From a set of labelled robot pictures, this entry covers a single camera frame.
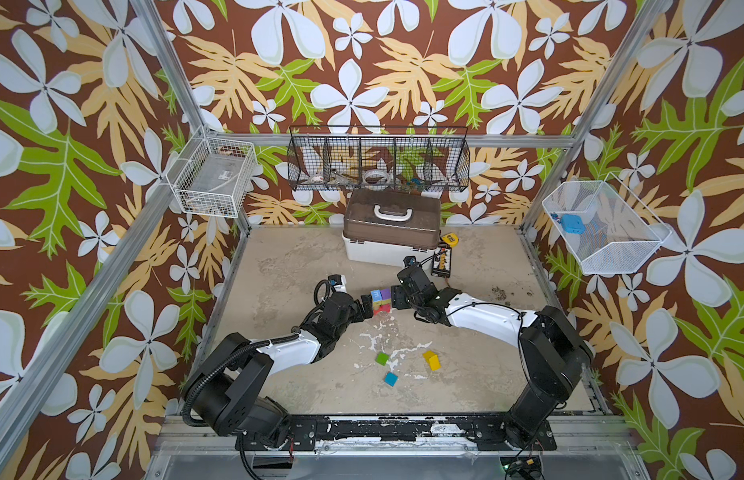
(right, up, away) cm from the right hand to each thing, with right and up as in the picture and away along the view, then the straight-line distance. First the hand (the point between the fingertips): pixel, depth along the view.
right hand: (397, 289), depth 91 cm
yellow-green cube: (-6, -5, -1) cm, 8 cm away
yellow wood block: (+10, -20, -5) cm, 23 cm away
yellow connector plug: (+23, +17, +24) cm, 37 cm away
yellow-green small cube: (-4, -4, -1) cm, 6 cm away
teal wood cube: (-3, -25, -8) cm, 26 cm away
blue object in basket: (+51, +20, -6) cm, 55 cm away
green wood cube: (-5, -20, -5) cm, 21 cm away
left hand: (-12, -1, -1) cm, 12 cm away
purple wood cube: (-4, -1, -3) cm, 5 cm away
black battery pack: (+18, +8, +17) cm, 26 cm away
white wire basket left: (-55, +34, -5) cm, 65 cm away
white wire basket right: (+57, +16, -14) cm, 61 cm away
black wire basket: (-6, +43, +7) cm, 44 cm away
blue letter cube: (-7, -1, -3) cm, 7 cm away
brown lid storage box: (-5, +20, +3) cm, 20 cm away
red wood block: (-4, -6, +2) cm, 8 cm away
